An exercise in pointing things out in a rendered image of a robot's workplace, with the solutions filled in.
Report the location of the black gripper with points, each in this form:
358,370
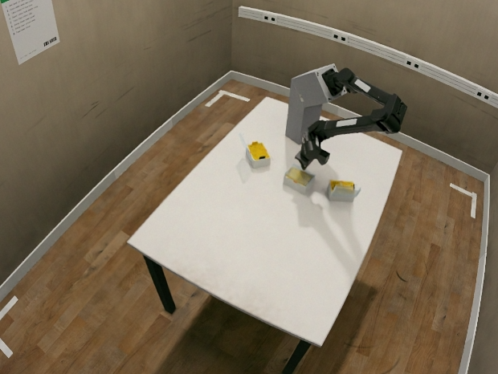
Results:
303,161

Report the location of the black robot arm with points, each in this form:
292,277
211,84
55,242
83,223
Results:
391,116

